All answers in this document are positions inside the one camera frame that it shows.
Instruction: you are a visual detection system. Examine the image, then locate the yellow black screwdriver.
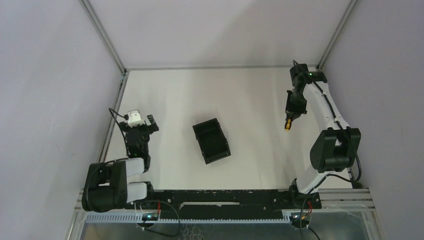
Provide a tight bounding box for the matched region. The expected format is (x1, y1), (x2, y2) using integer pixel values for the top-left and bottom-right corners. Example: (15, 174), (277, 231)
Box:
(284, 118), (293, 131)

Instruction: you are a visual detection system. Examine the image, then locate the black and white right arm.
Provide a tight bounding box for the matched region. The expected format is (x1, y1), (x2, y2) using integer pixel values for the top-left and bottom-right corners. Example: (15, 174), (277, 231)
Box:
(284, 61), (362, 208)

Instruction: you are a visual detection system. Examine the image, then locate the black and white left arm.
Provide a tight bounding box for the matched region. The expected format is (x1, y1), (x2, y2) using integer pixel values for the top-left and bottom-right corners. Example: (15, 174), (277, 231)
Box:
(81, 111), (159, 213)

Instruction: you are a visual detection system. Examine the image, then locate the black plastic bin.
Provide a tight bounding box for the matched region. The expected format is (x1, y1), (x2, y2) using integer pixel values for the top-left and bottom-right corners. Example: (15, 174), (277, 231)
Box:
(192, 118), (231, 165)

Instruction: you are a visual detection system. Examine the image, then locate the left controller board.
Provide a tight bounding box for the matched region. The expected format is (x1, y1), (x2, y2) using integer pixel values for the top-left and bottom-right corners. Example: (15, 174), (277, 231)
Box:
(141, 213), (159, 222)

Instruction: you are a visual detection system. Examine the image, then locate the controller board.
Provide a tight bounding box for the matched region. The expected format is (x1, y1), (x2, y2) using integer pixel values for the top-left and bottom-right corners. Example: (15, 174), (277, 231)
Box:
(141, 213), (159, 222)
(289, 214), (310, 229)

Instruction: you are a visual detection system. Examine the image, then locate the right controller board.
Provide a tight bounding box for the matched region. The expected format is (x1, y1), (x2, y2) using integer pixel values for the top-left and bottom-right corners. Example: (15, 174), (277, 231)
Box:
(289, 214), (310, 229)

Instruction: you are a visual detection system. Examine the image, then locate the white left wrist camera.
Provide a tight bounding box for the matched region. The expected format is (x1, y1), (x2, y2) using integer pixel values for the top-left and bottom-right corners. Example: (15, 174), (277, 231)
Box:
(127, 109), (146, 128)

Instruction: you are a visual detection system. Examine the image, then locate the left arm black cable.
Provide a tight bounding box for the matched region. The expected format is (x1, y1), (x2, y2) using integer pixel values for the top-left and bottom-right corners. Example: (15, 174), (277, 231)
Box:
(108, 107), (131, 158)

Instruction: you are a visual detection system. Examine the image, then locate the aluminium frame right rail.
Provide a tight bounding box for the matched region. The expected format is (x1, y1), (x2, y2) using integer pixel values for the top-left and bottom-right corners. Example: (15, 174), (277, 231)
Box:
(323, 70), (363, 189)

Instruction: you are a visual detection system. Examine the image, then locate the aluminium frame rail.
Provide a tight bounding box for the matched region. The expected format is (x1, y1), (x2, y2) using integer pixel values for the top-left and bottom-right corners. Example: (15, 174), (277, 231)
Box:
(97, 72), (129, 163)
(126, 64), (293, 72)
(323, 70), (363, 189)

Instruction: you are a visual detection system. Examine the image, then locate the aluminium frame back rail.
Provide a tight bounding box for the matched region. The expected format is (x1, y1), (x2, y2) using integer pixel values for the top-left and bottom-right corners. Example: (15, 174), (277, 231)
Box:
(126, 64), (293, 72)

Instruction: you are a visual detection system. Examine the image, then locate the aluminium frame left rail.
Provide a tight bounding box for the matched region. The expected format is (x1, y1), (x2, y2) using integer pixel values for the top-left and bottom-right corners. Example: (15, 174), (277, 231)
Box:
(97, 72), (129, 163)

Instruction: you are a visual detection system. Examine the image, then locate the left board black cable loop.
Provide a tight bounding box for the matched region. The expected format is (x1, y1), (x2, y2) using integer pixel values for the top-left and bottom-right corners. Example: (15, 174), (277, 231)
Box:
(133, 200), (182, 239)

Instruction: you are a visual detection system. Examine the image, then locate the white slotted cable duct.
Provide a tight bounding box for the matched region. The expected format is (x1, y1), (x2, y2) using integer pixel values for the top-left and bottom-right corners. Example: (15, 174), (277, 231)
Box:
(85, 212), (290, 224)

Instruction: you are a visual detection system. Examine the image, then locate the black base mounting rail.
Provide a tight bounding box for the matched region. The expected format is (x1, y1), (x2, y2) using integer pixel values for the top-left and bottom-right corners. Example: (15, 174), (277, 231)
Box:
(125, 189), (322, 221)

